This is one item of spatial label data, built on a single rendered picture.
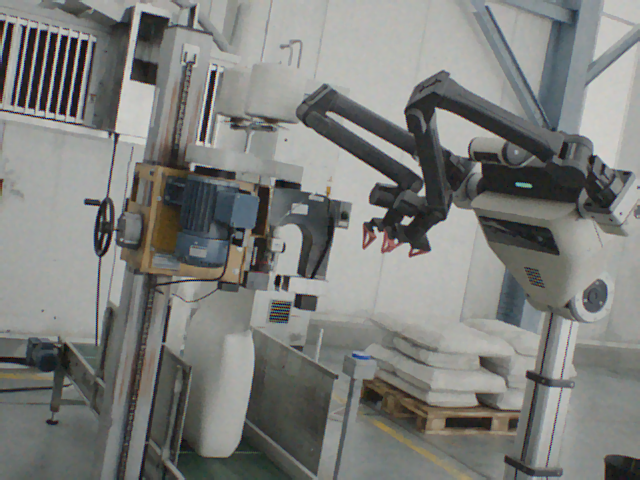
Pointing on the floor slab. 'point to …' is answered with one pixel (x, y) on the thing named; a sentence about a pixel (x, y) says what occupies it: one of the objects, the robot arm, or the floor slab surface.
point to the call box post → (347, 428)
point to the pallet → (495, 424)
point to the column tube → (138, 283)
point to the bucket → (621, 467)
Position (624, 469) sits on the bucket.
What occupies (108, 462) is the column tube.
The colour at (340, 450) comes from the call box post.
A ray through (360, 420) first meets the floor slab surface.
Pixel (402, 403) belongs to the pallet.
